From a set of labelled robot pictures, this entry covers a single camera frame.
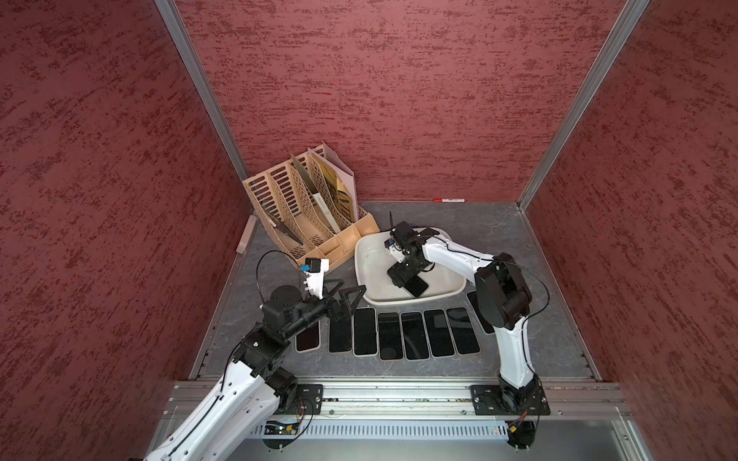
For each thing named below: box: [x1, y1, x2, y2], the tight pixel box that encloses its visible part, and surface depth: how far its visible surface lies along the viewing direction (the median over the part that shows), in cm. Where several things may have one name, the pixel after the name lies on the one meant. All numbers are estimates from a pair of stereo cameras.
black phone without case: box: [403, 274, 429, 297], surface depth 96 cm
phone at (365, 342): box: [352, 306, 379, 358], surface depth 89 cm
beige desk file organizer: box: [242, 145, 380, 269], surface depth 102 cm
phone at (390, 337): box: [376, 312, 405, 363], surface depth 87 cm
